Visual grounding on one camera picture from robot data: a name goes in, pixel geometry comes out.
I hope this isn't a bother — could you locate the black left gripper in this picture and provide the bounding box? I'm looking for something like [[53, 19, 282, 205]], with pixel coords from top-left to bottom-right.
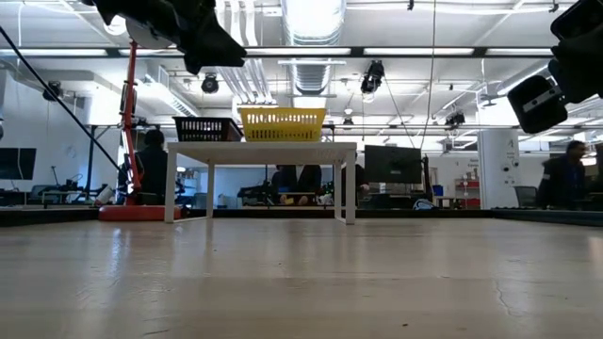
[[79, 0, 248, 76]]

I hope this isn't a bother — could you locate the black plastic basket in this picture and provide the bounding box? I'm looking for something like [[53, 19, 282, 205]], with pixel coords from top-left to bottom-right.
[[171, 116, 245, 143]]

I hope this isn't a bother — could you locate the yellow plastic basket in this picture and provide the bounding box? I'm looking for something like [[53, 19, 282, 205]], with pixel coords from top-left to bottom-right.
[[238, 106, 327, 143]]

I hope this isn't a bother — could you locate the red desk lamp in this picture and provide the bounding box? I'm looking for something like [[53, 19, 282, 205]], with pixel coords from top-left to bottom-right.
[[97, 17, 189, 223]]

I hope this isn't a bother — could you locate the grey office chair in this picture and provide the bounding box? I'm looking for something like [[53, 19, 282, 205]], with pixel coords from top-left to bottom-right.
[[513, 185, 539, 209]]

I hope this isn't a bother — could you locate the person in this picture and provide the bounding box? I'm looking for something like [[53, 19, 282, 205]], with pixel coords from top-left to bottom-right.
[[535, 139, 590, 211], [134, 129, 170, 206], [270, 164, 299, 206], [297, 164, 324, 206]]

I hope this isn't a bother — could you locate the white perforated metal shelf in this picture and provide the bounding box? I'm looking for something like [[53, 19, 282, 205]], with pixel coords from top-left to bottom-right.
[[164, 140, 358, 226]]

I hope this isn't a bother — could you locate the white round column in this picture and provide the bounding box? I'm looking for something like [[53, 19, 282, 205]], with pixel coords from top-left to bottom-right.
[[477, 129, 523, 211]]

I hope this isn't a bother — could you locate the red storage shelf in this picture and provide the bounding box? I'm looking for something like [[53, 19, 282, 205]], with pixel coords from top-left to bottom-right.
[[453, 177, 481, 209]]

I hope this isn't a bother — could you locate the black computer monitor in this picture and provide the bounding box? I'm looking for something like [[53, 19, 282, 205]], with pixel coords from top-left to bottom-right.
[[0, 147, 38, 181], [364, 144, 424, 186]]

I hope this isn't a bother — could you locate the black overhead frame bar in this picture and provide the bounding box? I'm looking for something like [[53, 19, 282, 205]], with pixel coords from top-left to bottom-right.
[[0, 45, 557, 59]]

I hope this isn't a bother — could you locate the silver ceiling air duct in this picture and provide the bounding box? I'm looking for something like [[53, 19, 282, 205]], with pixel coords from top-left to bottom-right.
[[281, 0, 349, 97]]

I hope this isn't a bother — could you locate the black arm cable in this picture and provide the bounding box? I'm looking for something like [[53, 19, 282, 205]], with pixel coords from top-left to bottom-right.
[[0, 25, 124, 173]]

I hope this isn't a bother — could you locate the black aluminium table frame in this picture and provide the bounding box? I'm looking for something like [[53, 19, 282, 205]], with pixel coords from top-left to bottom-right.
[[0, 205, 603, 229]]

